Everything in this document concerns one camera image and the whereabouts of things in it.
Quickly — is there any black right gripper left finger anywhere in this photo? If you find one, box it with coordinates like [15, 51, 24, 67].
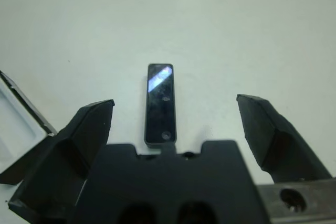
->
[7, 99, 116, 224]

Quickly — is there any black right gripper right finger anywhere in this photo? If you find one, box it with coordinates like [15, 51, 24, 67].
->
[236, 94, 333, 185]

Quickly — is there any slim black camera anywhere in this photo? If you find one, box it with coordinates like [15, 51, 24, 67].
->
[144, 63, 178, 149]

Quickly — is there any black box base white inset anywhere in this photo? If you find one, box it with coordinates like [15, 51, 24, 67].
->
[0, 70, 58, 186]

